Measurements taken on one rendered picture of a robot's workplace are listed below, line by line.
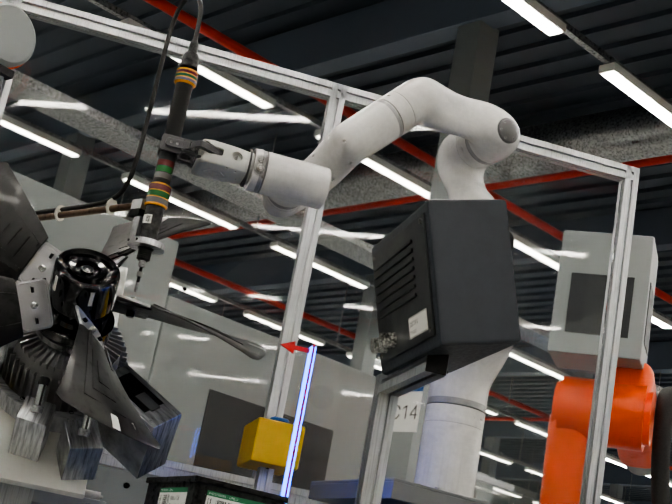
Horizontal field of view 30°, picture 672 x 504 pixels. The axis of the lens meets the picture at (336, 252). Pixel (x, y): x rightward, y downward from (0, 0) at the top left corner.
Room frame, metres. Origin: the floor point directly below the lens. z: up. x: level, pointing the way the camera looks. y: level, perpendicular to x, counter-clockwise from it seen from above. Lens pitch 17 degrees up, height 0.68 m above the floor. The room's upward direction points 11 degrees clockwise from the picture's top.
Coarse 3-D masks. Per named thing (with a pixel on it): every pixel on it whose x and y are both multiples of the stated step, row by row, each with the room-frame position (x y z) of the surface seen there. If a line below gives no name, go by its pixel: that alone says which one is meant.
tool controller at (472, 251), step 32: (416, 224) 1.55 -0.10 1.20; (448, 224) 1.51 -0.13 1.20; (480, 224) 1.52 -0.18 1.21; (384, 256) 1.69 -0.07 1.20; (416, 256) 1.56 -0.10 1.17; (448, 256) 1.51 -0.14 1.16; (480, 256) 1.52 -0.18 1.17; (384, 288) 1.70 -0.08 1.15; (416, 288) 1.57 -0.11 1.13; (448, 288) 1.52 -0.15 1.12; (480, 288) 1.52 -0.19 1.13; (512, 288) 1.53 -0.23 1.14; (384, 320) 1.72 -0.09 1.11; (416, 320) 1.59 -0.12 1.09; (448, 320) 1.52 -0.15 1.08; (480, 320) 1.52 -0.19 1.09; (512, 320) 1.53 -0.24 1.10; (384, 352) 1.72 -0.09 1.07; (416, 352) 1.61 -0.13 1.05; (448, 352) 1.58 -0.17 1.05; (480, 352) 1.60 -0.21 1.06
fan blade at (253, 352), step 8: (152, 312) 2.27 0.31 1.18; (160, 312) 2.24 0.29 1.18; (168, 312) 2.21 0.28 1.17; (160, 320) 2.31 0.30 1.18; (168, 320) 2.30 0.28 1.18; (176, 320) 2.27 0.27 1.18; (184, 320) 2.21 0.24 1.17; (192, 320) 2.24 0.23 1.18; (192, 328) 2.32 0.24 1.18; (200, 328) 2.27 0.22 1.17; (208, 328) 2.23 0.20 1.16; (224, 336) 2.22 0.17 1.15; (232, 336) 2.30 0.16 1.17; (232, 344) 2.19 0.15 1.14; (240, 344) 2.22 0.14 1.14; (248, 344) 2.27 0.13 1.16; (256, 344) 2.34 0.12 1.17; (248, 352) 2.20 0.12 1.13; (256, 352) 2.23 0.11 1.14; (264, 352) 2.26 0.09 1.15
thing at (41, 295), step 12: (24, 288) 2.17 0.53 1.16; (36, 288) 2.18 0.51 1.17; (24, 300) 2.17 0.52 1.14; (36, 300) 2.19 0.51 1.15; (48, 300) 2.20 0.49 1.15; (24, 312) 2.18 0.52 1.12; (36, 312) 2.19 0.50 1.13; (48, 312) 2.21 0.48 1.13; (24, 324) 2.18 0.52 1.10; (36, 324) 2.20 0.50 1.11; (48, 324) 2.21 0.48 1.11
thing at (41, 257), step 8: (40, 248) 2.26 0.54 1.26; (48, 248) 2.25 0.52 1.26; (56, 248) 2.25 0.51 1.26; (40, 256) 2.26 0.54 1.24; (48, 256) 2.25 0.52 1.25; (56, 256) 2.25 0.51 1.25; (32, 264) 2.26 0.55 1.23; (40, 264) 2.26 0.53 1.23; (48, 264) 2.25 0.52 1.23; (24, 272) 2.27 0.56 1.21; (32, 272) 2.26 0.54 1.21; (40, 272) 2.26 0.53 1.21; (48, 272) 2.25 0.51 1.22; (24, 280) 2.27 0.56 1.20; (48, 280) 2.25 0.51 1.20
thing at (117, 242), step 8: (120, 224) 2.51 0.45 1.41; (128, 224) 2.49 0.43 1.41; (168, 224) 2.42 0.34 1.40; (176, 224) 2.41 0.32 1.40; (184, 224) 2.41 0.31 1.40; (192, 224) 2.40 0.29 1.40; (200, 224) 2.40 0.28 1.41; (208, 224) 2.41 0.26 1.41; (112, 232) 2.49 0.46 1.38; (120, 232) 2.47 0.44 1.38; (128, 232) 2.45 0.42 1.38; (160, 232) 2.37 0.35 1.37; (168, 232) 2.36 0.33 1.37; (176, 232) 2.36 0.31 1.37; (112, 240) 2.45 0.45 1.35; (120, 240) 2.42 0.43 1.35; (104, 248) 2.43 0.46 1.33; (112, 248) 2.40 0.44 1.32; (120, 248) 2.36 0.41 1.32; (128, 248) 2.31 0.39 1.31; (112, 256) 2.32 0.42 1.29
